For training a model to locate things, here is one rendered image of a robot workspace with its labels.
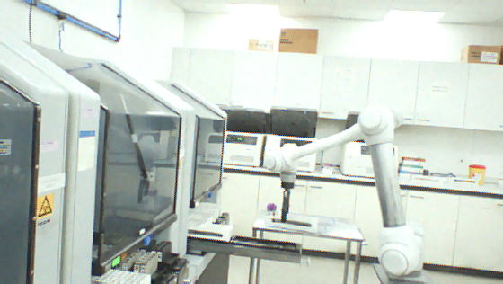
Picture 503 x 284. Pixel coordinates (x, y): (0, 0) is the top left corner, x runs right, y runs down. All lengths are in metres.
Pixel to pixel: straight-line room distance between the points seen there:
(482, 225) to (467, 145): 1.00
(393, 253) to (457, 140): 3.42
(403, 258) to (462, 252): 2.86
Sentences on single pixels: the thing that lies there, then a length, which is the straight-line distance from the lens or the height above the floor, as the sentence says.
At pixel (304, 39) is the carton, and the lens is 4.60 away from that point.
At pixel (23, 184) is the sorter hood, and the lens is 0.84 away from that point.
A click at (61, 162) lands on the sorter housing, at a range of 0.95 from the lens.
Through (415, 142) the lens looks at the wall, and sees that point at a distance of 4.96.
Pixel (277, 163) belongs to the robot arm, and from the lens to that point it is 1.99.
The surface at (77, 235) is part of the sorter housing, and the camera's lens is 1.05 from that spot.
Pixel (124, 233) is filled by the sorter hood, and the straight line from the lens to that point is 1.25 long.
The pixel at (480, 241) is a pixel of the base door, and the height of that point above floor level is 0.37.
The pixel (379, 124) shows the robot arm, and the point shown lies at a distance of 1.77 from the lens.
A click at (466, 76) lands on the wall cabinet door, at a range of 4.79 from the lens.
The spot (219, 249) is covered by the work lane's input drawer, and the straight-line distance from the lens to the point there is 1.94.
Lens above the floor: 1.40
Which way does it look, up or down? 3 degrees down
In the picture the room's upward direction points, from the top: 4 degrees clockwise
